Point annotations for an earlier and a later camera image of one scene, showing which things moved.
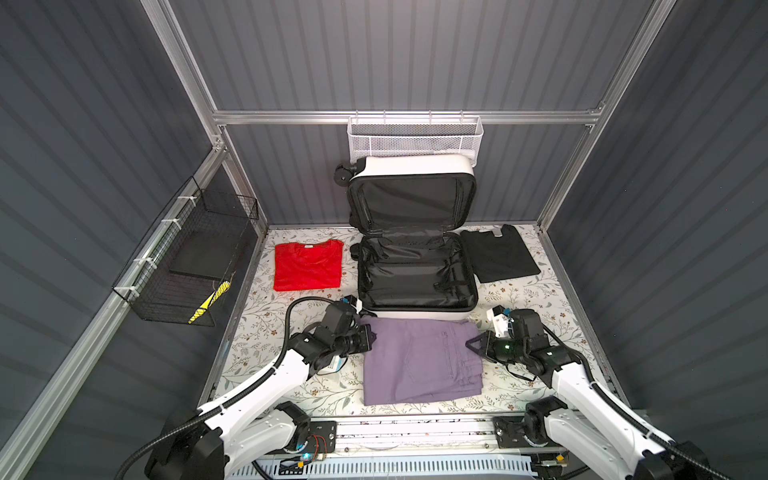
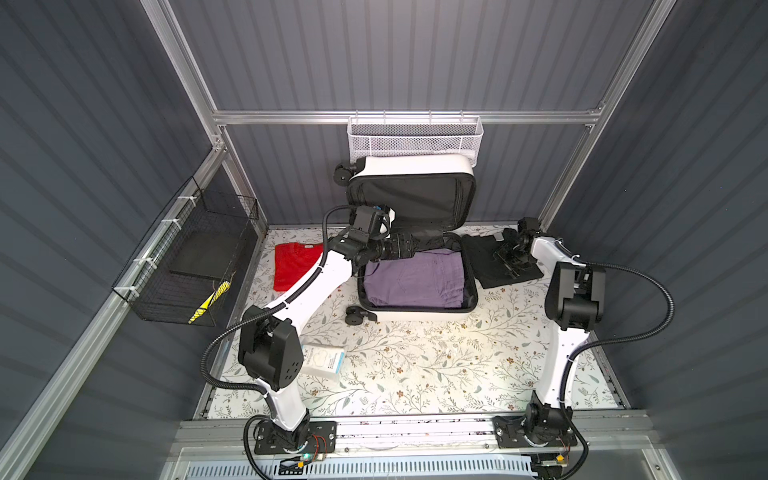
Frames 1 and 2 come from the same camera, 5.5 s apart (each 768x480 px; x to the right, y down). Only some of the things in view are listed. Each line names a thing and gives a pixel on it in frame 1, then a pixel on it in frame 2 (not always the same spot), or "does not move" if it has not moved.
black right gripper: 486,344 → 503,254
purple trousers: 420,359 → 428,278
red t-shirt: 314,266 does not move
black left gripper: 364,338 → 396,252
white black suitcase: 406,212 does not move
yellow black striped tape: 222,289 does not move
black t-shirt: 500,258 does not move
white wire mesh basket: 415,135 does not move
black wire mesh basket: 192,255 does not move
